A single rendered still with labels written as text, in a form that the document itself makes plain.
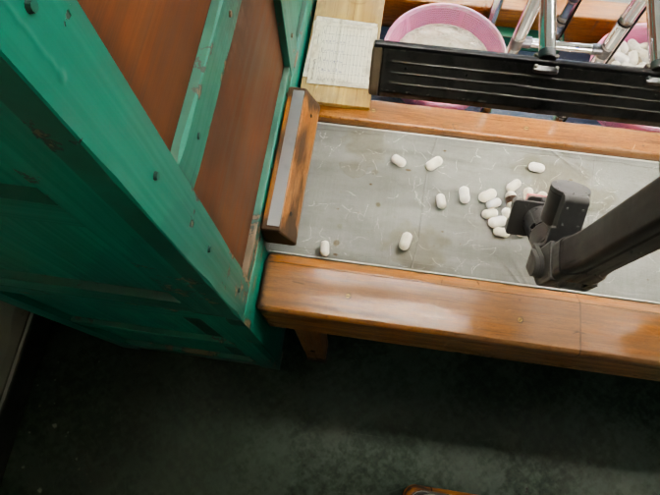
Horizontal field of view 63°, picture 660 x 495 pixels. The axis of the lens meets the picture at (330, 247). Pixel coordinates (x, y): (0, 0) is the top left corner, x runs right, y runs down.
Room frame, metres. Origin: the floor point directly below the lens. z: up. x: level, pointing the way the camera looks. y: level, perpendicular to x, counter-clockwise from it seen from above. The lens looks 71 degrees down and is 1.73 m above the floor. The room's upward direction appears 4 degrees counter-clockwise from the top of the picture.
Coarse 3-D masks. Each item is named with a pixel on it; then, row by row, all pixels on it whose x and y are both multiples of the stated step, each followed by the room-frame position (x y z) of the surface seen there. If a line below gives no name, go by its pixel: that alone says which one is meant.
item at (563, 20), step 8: (496, 0) 0.85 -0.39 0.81; (568, 0) 0.82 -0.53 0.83; (576, 0) 0.81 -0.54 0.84; (496, 8) 0.84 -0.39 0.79; (568, 8) 0.82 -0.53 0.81; (576, 8) 0.82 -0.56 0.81; (488, 16) 0.85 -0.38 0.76; (496, 16) 0.84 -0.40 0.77; (560, 16) 0.82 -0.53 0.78; (568, 16) 0.81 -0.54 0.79; (560, 24) 0.81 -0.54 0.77; (568, 24) 0.82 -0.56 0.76; (504, 32) 0.84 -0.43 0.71; (512, 32) 0.84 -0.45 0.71; (528, 32) 0.84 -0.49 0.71; (536, 32) 0.84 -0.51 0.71; (560, 32) 0.81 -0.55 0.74; (504, 40) 0.83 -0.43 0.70; (560, 40) 0.81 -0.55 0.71; (536, 48) 0.82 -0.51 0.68
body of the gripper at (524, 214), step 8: (512, 200) 0.35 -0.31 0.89; (520, 200) 0.35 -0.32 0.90; (528, 200) 0.35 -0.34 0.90; (512, 208) 0.34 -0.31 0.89; (520, 208) 0.34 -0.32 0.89; (528, 208) 0.33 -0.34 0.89; (536, 208) 0.33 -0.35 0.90; (512, 216) 0.33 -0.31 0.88; (520, 216) 0.33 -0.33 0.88; (528, 216) 0.32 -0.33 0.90; (536, 216) 0.31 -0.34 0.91; (512, 224) 0.32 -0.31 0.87; (520, 224) 0.32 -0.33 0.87; (528, 224) 0.30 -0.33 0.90; (536, 224) 0.29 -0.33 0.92; (512, 232) 0.31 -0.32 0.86; (520, 232) 0.31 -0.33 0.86; (528, 232) 0.29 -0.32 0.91; (528, 240) 0.28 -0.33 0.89
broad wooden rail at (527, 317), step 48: (288, 288) 0.26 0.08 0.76; (336, 288) 0.25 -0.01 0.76; (384, 288) 0.24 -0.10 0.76; (432, 288) 0.24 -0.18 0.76; (480, 288) 0.23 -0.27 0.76; (528, 288) 0.23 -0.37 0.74; (384, 336) 0.17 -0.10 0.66; (432, 336) 0.15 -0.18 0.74; (480, 336) 0.14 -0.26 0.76; (528, 336) 0.14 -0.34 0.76; (576, 336) 0.13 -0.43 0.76; (624, 336) 0.13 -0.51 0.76
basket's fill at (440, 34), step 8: (440, 24) 0.87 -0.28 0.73; (416, 32) 0.85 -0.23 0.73; (424, 32) 0.84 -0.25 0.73; (432, 32) 0.84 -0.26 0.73; (440, 32) 0.84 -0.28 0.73; (448, 32) 0.84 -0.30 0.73; (456, 32) 0.84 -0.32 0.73; (464, 32) 0.84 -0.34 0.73; (400, 40) 0.83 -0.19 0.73; (408, 40) 0.83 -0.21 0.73; (416, 40) 0.83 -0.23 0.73; (424, 40) 0.82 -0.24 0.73; (432, 40) 0.82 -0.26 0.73; (440, 40) 0.81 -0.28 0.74; (448, 40) 0.82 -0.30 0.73; (456, 40) 0.82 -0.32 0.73; (464, 40) 0.82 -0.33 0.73; (472, 40) 0.82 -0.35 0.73; (472, 48) 0.79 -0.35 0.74; (480, 48) 0.79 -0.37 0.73
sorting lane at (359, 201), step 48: (336, 144) 0.57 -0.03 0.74; (384, 144) 0.56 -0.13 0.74; (432, 144) 0.55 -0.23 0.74; (480, 144) 0.54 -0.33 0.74; (336, 192) 0.46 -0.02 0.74; (384, 192) 0.45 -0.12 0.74; (432, 192) 0.44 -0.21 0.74; (624, 192) 0.42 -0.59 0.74; (336, 240) 0.35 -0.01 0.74; (384, 240) 0.35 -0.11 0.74; (432, 240) 0.34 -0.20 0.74; (480, 240) 0.34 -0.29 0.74; (624, 288) 0.22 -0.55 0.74
